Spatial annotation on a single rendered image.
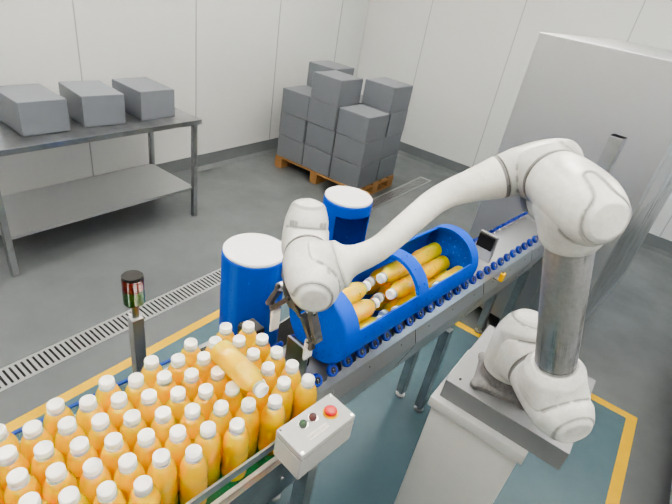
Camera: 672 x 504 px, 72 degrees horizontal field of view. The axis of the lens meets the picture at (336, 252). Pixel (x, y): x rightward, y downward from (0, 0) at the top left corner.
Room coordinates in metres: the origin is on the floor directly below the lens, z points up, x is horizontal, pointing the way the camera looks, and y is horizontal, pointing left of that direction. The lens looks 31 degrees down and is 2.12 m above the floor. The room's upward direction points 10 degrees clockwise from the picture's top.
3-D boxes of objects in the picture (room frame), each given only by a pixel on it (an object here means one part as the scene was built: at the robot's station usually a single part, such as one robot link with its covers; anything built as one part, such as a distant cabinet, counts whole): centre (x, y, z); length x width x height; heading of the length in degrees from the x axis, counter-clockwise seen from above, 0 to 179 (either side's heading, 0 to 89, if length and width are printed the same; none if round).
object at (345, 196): (2.47, -0.01, 1.03); 0.28 x 0.28 x 0.01
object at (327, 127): (5.33, 0.20, 0.59); 1.20 x 0.80 x 1.19; 58
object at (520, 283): (2.71, -1.27, 0.31); 0.06 x 0.06 x 0.63; 51
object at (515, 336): (1.13, -0.61, 1.24); 0.18 x 0.16 x 0.22; 13
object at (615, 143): (2.13, -1.13, 0.85); 0.06 x 0.06 x 1.70; 51
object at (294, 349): (1.17, 0.06, 0.99); 0.10 x 0.02 x 0.12; 51
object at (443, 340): (1.94, -0.65, 0.31); 0.06 x 0.06 x 0.63; 51
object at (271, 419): (0.88, 0.09, 0.99); 0.07 x 0.07 x 0.19
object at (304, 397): (0.97, 0.01, 0.99); 0.07 x 0.07 x 0.19
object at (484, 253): (2.21, -0.77, 1.00); 0.10 x 0.04 x 0.15; 51
